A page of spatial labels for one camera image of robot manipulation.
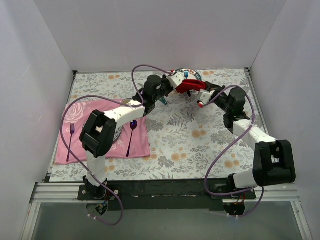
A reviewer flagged red cloth napkin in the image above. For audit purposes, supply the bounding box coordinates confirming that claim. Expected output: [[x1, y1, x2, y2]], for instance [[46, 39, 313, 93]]
[[175, 79, 207, 94]]

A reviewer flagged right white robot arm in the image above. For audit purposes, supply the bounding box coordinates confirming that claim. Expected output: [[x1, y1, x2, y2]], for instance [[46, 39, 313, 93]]
[[197, 82, 296, 199]]

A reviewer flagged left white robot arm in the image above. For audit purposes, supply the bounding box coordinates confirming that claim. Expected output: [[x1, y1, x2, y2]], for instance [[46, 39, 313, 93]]
[[80, 73, 184, 200]]

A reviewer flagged blue fork on plate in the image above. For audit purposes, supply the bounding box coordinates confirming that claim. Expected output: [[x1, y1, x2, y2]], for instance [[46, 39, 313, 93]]
[[184, 71, 189, 79]]

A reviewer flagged white plate blue rim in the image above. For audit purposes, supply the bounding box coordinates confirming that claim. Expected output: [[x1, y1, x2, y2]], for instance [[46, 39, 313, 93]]
[[175, 68, 202, 81]]

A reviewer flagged cream enamel mug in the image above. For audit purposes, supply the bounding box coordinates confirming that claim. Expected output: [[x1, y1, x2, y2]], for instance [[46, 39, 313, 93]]
[[121, 98, 132, 105]]

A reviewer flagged purple spoon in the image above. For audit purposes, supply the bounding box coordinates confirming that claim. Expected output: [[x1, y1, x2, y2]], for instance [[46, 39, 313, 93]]
[[126, 120, 138, 158]]

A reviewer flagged blue floral plate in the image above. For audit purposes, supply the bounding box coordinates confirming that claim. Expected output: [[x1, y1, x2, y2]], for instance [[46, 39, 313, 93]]
[[79, 121, 122, 144]]

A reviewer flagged pink floral placemat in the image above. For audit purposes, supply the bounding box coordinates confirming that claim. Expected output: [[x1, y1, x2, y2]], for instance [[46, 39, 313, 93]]
[[62, 100, 151, 162]]

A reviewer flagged purple fork on placemat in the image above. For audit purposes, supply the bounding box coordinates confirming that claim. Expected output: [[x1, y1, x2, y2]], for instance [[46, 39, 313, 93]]
[[66, 123, 75, 163]]

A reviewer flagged teal handled knife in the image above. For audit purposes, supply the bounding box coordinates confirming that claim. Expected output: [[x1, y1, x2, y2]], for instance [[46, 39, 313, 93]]
[[159, 97, 168, 105]]

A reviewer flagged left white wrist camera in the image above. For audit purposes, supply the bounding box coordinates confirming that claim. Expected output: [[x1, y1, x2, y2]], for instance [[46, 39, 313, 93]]
[[167, 72, 185, 89]]

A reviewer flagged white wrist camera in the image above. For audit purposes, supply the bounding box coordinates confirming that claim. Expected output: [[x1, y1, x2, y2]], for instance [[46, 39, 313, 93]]
[[197, 89, 215, 108], [167, 72, 185, 89]]

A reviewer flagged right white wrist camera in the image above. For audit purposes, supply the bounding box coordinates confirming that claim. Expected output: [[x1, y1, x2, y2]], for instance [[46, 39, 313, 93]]
[[197, 89, 215, 108]]

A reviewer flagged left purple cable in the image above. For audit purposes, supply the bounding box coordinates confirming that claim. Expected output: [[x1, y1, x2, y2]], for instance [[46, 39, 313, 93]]
[[60, 64, 173, 227]]

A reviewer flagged purple cable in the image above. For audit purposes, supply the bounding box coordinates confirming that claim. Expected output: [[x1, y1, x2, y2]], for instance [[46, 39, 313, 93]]
[[203, 85, 265, 218], [60, 64, 173, 227]]

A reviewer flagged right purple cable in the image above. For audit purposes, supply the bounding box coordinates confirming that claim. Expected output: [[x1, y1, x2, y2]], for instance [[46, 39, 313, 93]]
[[203, 85, 265, 218]]

